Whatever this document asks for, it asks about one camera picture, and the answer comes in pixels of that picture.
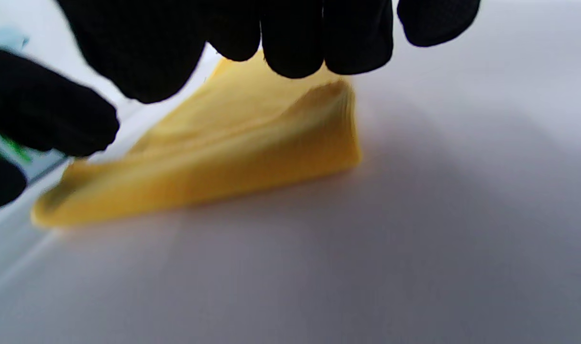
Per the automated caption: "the person's left hand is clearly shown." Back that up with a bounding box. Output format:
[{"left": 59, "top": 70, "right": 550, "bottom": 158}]
[{"left": 0, "top": 47, "right": 121, "bottom": 214}]

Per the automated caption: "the yellow square towel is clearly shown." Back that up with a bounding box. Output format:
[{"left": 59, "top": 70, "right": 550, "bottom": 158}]
[{"left": 31, "top": 50, "right": 363, "bottom": 228}]

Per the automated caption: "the person's right hand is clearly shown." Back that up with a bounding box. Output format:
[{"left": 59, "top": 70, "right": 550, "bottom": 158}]
[{"left": 55, "top": 0, "right": 482, "bottom": 104}]

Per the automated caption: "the green crumpled towel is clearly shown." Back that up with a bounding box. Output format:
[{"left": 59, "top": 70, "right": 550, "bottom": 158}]
[{"left": 0, "top": 138, "right": 33, "bottom": 164}]

